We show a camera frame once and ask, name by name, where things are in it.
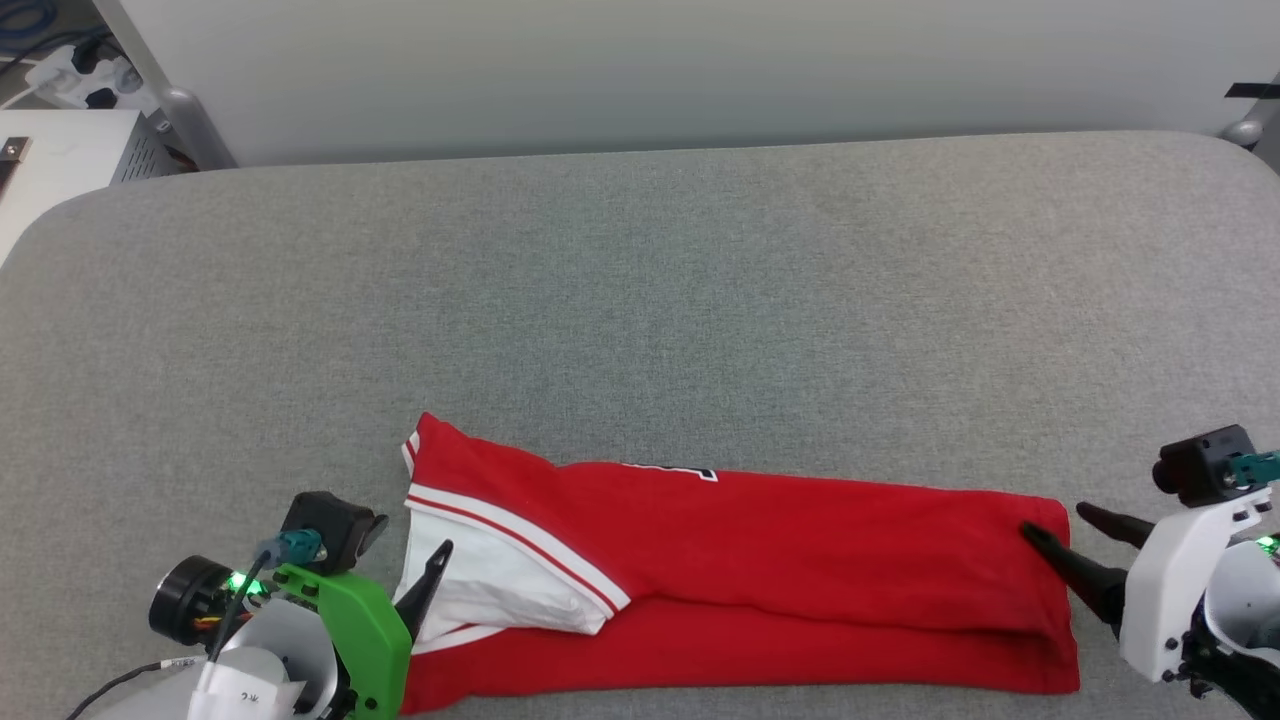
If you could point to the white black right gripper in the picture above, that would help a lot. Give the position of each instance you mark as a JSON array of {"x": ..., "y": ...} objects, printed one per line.
[{"x": 1160, "y": 590}]

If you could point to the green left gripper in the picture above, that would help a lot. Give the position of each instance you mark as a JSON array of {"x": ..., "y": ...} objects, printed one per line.
[{"x": 370, "y": 640}]

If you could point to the red and white jersey garment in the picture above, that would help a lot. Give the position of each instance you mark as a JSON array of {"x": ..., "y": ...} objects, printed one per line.
[{"x": 800, "y": 560}]

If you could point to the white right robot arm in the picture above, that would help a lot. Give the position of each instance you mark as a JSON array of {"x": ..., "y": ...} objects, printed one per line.
[{"x": 1245, "y": 595}]

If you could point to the grey fabric sofa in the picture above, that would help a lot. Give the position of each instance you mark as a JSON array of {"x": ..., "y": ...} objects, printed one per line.
[{"x": 640, "y": 300}]

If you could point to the black tape strip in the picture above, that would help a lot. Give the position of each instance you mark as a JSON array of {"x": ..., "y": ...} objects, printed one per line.
[{"x": 1255, "y": 90}]

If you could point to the white metal box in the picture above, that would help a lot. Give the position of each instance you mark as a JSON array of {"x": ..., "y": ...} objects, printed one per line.
[{"x": 70, "y": 160}]

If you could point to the white power strip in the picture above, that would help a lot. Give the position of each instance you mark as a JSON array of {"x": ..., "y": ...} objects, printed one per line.
[{"x": 90, "y": 80}]

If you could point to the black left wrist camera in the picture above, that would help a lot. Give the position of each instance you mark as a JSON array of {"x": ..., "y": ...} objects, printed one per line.
[{"x": 330, "y": 530}]

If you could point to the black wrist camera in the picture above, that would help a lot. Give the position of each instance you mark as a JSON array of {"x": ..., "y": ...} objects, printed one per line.
[
  {"x": 330, "y": 530},
  {"x": 1200, "y": 465}
]

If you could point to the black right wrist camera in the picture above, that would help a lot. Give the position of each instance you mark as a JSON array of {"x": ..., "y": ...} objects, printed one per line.
[{"x": 1200, "y": 465}]

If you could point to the grey metal frame leg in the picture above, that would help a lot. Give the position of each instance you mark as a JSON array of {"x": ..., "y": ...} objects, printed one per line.
[
  {"x": 190, "y": 120},
  {"x": 1250, "y": 135}
]

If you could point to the dark metal bracket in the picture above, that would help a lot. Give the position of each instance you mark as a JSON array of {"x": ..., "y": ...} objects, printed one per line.
[{"x": 12, "y": 160}]

